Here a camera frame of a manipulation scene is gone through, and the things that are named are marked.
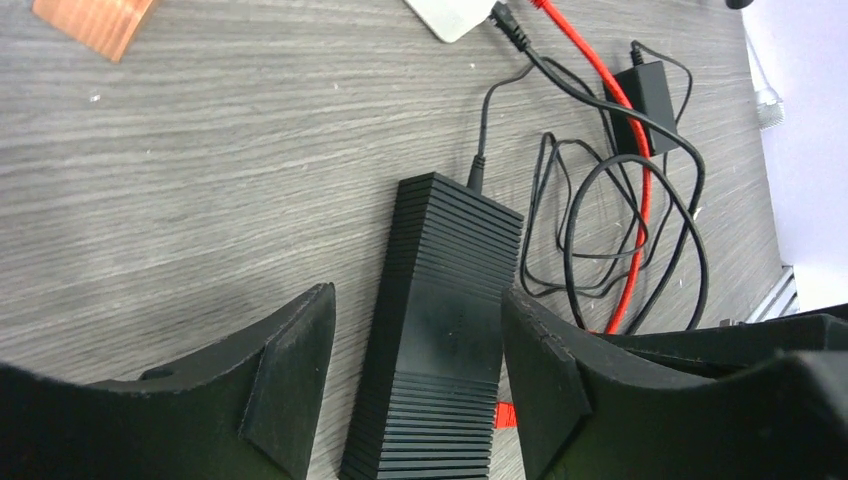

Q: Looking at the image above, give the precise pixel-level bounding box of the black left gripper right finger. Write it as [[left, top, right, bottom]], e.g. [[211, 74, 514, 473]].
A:
[[502, 290, 847, 479]]

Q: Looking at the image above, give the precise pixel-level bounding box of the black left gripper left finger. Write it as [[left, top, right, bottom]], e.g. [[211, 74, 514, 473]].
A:
[[1, 283, 336, 479]]

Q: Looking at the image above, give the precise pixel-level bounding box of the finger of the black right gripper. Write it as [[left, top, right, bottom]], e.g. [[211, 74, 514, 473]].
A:
[[599, 304, 847, 379]]

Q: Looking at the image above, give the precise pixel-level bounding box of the red ethernet cable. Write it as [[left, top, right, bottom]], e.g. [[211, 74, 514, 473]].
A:
[[493, 0, 656, 431]]

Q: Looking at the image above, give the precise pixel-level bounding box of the black network switch box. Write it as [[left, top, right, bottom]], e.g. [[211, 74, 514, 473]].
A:
[[340, 172, 523, 479]]

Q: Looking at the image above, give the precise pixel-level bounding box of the black power adapter with cord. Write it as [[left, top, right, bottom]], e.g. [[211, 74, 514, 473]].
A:
[[465, 39, 696, 301]]

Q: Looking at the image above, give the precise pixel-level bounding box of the black ethernet cable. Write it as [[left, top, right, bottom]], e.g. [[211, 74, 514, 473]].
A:
[[488, 1, 711, 334]]

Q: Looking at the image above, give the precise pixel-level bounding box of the white box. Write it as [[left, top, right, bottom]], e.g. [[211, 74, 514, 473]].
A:
[[404, 0, 497, 44]]

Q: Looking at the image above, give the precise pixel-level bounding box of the black tripod stand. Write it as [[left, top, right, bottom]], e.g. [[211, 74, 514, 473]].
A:
[[724, 0, 754, 10]]

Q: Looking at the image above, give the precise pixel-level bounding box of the tan wooden block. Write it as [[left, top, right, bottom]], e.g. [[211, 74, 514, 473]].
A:
[[32, 0, 160, 63]]

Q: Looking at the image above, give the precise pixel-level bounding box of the grey cylinder by wall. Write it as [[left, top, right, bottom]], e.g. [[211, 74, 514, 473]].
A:
[[745, 32, 785, 131]]

